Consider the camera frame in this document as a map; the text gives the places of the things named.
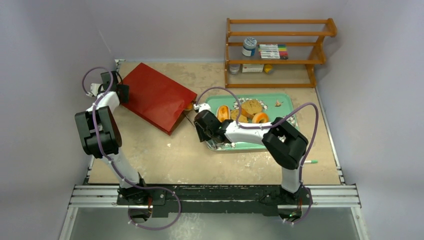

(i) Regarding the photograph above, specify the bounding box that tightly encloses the long glazed fake bread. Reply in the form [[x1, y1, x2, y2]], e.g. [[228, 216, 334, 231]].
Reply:
[[216, 105, 231, 123]]

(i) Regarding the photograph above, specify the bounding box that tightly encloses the round brown fake bread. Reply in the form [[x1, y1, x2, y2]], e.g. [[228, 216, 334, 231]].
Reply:
[[230, 109, 249, 124]]

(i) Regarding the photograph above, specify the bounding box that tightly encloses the red paper bag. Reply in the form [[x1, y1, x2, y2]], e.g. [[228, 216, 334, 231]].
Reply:
[[122, 63, 197, 135]]

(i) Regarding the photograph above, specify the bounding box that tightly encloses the brown crusty fake bread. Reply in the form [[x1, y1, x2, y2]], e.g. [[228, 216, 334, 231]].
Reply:
[[241, 99, 263, 119]]

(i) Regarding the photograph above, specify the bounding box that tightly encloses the round pale fake bun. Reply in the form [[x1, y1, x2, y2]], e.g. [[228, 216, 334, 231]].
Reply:
[[251, 112, 270, 124]]

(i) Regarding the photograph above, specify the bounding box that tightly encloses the orange fake bread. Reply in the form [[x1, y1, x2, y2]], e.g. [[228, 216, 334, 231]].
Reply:
[[184, 103, 194, 111]]

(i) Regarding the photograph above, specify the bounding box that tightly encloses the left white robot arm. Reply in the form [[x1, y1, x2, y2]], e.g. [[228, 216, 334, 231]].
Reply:
[[74, 68, 149, 205]]

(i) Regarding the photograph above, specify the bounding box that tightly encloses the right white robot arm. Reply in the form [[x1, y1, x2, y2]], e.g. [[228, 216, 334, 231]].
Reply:
[[193, 110, 310, 204]]

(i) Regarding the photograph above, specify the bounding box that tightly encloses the small grey jar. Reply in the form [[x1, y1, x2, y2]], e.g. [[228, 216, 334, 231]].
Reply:
[[228, 64, 241, 75]]

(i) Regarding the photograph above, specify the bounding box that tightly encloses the small white box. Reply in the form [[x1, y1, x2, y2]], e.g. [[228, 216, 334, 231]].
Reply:
[[241, 64, 264, 73]]

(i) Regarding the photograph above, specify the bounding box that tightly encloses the green floral tray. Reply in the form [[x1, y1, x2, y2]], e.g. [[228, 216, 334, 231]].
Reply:
[[204, 93, 294, 152]]

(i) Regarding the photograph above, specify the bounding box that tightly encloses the yellow small object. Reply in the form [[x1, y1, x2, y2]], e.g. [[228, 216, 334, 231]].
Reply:
[[263, 64, 274, 75]]

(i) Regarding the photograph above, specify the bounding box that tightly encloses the white jar blue lid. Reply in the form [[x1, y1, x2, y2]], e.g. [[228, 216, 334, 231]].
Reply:
[[242, 37, 258, 57]]

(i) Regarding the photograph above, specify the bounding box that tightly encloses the coloured marker pen set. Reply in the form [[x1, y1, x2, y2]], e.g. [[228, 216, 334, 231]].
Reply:
[[258, 44, 289, 60]]

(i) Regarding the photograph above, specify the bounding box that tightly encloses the small green white pen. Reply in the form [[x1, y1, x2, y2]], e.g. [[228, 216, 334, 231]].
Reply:
[[303, 160, 319, 164]]

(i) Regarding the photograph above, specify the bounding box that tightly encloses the wooden shelf rack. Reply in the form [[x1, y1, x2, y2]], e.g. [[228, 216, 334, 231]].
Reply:
[[224, 18, 338, 88]]

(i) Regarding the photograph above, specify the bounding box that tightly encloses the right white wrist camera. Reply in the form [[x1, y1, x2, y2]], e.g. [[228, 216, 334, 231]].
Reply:
[[193, 103, 211, 113]]

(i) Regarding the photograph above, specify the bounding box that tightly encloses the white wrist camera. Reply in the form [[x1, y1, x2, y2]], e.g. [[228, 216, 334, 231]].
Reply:
[[193, 103, 211, 113], [86, 83, 103, 97]]

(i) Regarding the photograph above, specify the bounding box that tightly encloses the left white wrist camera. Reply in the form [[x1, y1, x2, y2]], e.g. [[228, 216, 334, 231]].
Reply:
[[86, 83, 103, 97]]

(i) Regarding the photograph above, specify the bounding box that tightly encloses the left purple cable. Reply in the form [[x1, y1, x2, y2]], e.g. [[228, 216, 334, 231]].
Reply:
[[81, 66, 182, 232]]

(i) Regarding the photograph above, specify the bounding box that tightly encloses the purple cable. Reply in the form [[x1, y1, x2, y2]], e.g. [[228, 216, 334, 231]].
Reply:
[[81, 66, 182, 232], [195, 87, 320, 226]]

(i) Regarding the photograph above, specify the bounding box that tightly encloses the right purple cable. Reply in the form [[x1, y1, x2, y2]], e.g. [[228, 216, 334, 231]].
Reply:
[[195, 87, 320, 226]]

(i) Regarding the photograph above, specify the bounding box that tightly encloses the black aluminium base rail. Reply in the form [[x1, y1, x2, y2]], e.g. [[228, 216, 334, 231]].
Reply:
[[69, 184, 361, 219]]

